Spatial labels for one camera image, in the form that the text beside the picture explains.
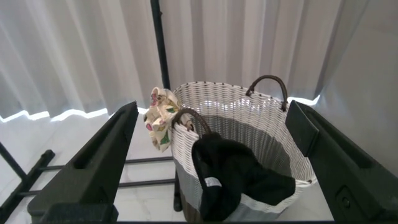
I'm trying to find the white laundry basket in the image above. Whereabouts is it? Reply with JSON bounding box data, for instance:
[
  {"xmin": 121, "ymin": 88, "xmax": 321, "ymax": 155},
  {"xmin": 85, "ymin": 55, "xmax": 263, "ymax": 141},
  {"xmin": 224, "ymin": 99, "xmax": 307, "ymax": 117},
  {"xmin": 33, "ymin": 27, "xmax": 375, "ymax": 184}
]
[{"xmin": 170, "ymin": 74, "xmax": 318, "ymax": 223}]

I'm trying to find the black garment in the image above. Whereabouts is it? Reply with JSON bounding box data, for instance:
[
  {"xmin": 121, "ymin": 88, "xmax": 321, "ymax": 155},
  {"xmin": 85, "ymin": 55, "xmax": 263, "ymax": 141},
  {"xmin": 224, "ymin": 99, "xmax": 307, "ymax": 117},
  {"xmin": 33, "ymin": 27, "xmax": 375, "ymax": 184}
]
[{"xmin": 191, "ymin": 132, "xmax": 297, "ymax": 222}]

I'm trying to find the cream printed garment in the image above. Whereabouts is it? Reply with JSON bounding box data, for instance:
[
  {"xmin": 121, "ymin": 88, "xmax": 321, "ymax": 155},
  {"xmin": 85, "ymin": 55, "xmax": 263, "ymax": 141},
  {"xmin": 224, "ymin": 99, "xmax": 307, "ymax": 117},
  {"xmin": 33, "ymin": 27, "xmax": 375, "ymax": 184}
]
[{"xmin": 143, "ymin": 86, "xmax": 183, "ymax": 152}]

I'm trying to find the white curtain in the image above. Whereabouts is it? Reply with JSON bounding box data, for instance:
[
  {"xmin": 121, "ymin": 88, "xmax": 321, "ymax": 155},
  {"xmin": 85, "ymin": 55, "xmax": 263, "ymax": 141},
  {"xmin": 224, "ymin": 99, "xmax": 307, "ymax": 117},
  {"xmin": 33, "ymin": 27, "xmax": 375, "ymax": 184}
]
[{"xmin": 0, "ymin": 0, "xmax": 371, "ymax": 123}]

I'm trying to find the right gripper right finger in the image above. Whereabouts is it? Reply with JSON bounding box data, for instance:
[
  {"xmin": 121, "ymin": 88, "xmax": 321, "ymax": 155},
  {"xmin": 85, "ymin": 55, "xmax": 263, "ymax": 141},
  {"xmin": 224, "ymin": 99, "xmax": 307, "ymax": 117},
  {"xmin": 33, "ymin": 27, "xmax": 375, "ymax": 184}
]
[{"xmin": 285, "ymin": 100, "xmax": 398, "ymax": 223}]

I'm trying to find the black clothes rack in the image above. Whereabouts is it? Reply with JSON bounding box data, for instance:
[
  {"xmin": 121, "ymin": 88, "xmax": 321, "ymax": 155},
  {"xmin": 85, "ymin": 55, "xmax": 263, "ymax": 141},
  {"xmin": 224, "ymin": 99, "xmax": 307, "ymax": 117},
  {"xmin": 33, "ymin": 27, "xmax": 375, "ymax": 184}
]
[{"xmin": 0, "ymin": 0, "xmax": 184, "ymax": 223}]

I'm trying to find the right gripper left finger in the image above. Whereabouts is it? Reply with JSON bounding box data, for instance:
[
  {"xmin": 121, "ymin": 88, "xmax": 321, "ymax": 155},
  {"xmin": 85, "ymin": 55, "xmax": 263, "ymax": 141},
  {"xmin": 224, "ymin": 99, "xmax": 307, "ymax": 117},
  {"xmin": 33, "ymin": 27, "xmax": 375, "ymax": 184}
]
[{"xmin": 27, "ymin": 101, "xmax": 139, "ymax": 223}]

